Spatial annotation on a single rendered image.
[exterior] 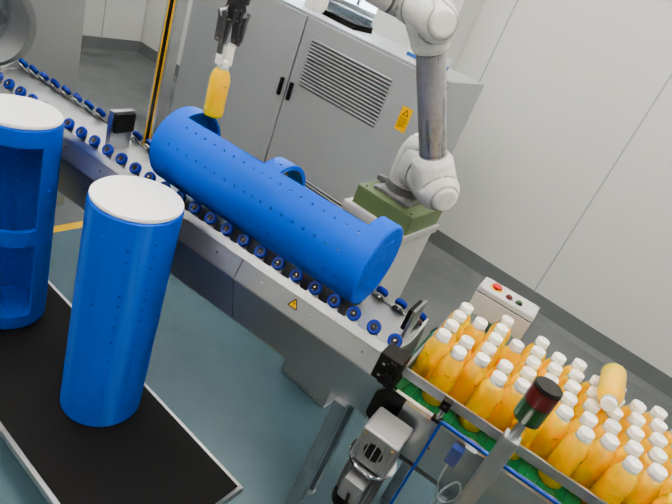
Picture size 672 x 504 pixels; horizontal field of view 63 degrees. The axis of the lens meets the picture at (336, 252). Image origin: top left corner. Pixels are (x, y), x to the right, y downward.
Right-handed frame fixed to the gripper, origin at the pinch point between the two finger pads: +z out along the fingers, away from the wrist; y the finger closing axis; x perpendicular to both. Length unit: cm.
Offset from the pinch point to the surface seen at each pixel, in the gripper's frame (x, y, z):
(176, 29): -53, -31, 9
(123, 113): -40, 1, 37
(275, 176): 36.1, 7.8, 24.9
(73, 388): 7, 47, 115
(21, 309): -52, 28, 129
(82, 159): -44, 13, 57
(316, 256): 61, 14, 38
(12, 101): -62, 30, 41
